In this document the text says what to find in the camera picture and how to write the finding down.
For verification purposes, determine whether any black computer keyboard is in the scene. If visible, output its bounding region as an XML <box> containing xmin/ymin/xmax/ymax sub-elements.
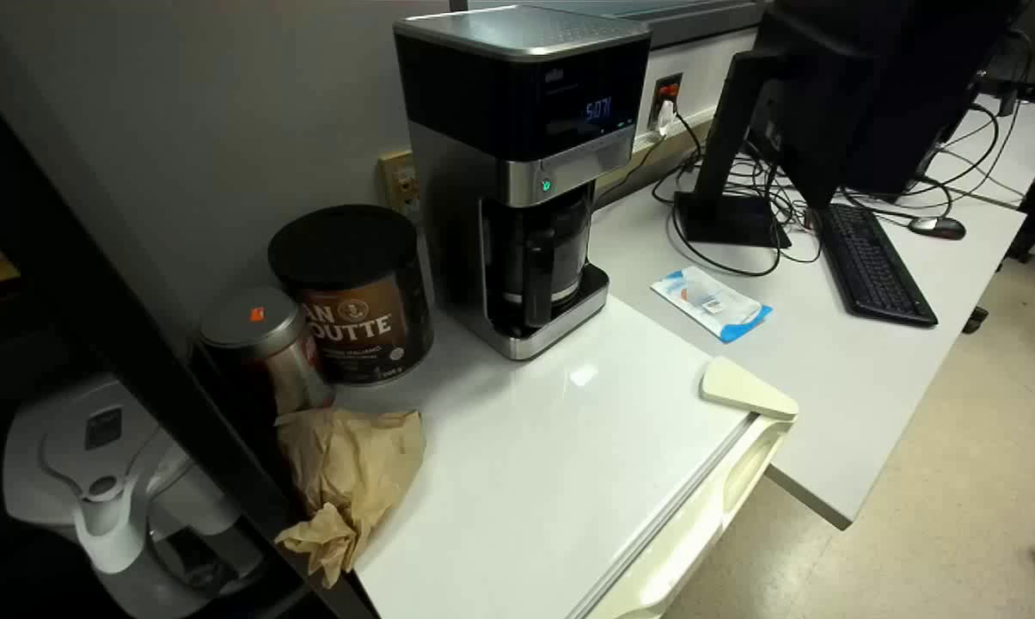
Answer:
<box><xmin>814</xmin><ymin>200</ymin><xmax>942</xmax><ymax>333</ymax></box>

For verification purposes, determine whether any black computer mouse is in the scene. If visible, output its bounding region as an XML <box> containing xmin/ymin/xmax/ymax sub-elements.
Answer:
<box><xmin>905</xmin><ymin>209</ymin><xmax>971</xmax><ymax>244</ymax></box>

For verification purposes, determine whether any black shelf frame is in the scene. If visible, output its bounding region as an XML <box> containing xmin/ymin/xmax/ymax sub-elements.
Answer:
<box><xmin>0</xmin><ymin>66</ymin><xmax>372</xmax><ymax>619</ymax></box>

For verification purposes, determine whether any coffee can with black lid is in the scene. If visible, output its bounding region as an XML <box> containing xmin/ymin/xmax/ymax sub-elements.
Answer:
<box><xmin>265</xmin><ymin>203</ymin><xmax>436</xmax><ymax>389</ymax></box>

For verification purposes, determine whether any cream corner pad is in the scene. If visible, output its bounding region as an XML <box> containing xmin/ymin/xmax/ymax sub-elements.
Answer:
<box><xmin>697</xmin><ymin>354</ymin><xmax>803</xmax><ymax>423</ymax></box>

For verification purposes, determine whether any black computer monitor with stand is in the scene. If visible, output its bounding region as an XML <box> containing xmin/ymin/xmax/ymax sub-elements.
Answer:
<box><xmin>670</xmin><ymin>0</ymin><xmax>1026</xmax><ymax>251</ymax></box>

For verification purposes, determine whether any white pod coffee machine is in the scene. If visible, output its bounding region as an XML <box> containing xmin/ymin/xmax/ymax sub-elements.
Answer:
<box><xmin>0</xmin><ymin>371</ymin><xmax>268</xmax><ymax>619</ymax></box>

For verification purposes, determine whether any spiral notebook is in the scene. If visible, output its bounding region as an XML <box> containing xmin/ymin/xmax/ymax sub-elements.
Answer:
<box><xmin>591</xmin><ymin>25</ymin><xmax>765</xmax><ymax>206</ymax></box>

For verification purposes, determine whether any blue white wipes packet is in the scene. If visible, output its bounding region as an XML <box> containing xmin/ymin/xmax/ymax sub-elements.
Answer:
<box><xmin>650</xmin><ymin>263</ymin><xmax>777</xmax><ymax>346</ymax></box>

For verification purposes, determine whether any black silver drip coffee maker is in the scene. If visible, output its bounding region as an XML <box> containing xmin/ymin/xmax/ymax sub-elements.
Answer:
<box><xmin>393</xmin><ymin>2</ymin><xmax>654</xmax><ymax>363</ymax></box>

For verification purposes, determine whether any white mini fridge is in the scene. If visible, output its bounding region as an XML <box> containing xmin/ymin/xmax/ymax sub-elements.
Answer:
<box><xmin>348</xmin><ymin>291</ymin><xmax>803</xmax><ymax>619</ymax></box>

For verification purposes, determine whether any metal canister with orange dot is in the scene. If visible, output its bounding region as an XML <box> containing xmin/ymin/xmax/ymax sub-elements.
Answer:
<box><xmin>197</xmin><ymin>284</ymin><xmax>338</xmax><ymax>423</ymax></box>

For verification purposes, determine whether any crumpled brown paper bag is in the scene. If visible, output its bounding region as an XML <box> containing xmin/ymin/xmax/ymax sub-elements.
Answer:
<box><xmin>273</xmin><ymin>403</ymin><xmax>429</xmax><ymax>591</ymax></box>

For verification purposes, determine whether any glass coffee carafe black handle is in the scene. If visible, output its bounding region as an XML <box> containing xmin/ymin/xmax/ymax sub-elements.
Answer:
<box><xmin>493</xmin><ymin>184</ymin><xmax>599</xmax><ymax>331</ymax></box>

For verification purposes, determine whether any beige wall outlet plate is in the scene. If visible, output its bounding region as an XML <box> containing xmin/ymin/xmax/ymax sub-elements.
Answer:
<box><xmin>374</xmin><ymin>146</ymin><xmax>425</xmax><ymax>221</ymax></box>

